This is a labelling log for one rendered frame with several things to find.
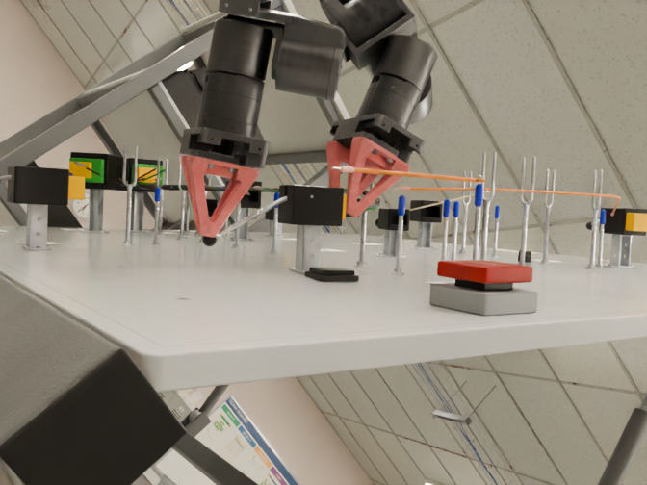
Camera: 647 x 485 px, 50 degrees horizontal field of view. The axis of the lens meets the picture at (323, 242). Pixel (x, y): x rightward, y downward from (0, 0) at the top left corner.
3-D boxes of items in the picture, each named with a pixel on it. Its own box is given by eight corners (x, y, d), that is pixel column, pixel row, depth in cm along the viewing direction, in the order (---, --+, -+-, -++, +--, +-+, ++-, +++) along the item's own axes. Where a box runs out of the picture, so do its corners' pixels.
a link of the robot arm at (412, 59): (390, 20, 75) (440, 35, 74) (395, 51, 82) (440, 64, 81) (366, 76, 74) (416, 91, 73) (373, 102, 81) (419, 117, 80)
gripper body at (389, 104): (370, 163, 82) (394, 107, 83) (421, 158, 73) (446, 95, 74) (325, 136, 79) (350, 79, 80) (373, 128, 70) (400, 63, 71)
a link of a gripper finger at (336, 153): (349, 226, 80) (380, 153, 81) (382, 229, 73) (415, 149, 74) (300, 200, 77) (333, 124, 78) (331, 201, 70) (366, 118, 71)
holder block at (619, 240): (597, 262, 115) (601, 208, 114) (645, 269, 104) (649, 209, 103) (573, 262, 113) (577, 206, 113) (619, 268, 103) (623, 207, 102)
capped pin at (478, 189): (462, 286, 67) (469, 174, 66) (470, 285, 68) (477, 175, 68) (476, 288, 66) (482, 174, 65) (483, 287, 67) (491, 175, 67)
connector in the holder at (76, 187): (60, 198, 88) (60, 175, 88) (75, 199, 89) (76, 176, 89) (67, 199, 85) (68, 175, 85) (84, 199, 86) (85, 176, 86)
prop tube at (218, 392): (191, 423, 143) (276, 303, 152) (186, 420, 145) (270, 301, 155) (202, 431, 144) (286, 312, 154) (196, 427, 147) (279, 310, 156)
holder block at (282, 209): (277, 222, 74) (278, 185, 73) (325, 224, 76) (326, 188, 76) (292, 224, 70) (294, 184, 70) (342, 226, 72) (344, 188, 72)
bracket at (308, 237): (288, 269, 75) (290, 223, 74) (308, 269, 76) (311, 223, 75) (304, 274, 70) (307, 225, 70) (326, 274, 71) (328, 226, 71)
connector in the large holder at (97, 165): (103, 183, 124) (104, 160, 124) (97, 182, 122) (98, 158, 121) (71, 181, 125) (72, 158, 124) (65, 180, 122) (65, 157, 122)
